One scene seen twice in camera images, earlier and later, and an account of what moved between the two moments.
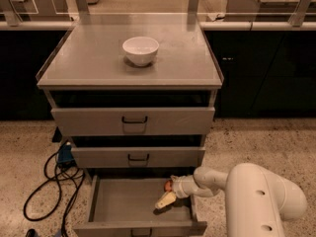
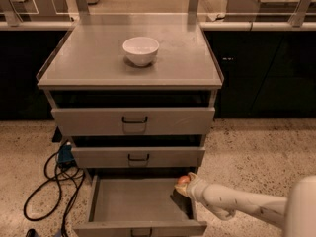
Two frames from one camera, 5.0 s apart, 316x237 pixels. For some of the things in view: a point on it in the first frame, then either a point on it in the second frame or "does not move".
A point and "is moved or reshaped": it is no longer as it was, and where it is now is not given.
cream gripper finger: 175,178 to 192,175
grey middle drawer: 136,157 does not move
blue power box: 65,154 does not move
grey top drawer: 136,120 does not move
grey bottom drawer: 124,205 does not move
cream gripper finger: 166,199 to 183,189
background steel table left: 41,3 does not move
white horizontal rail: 261,26 does not move
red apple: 168,186 is moved or reshaped
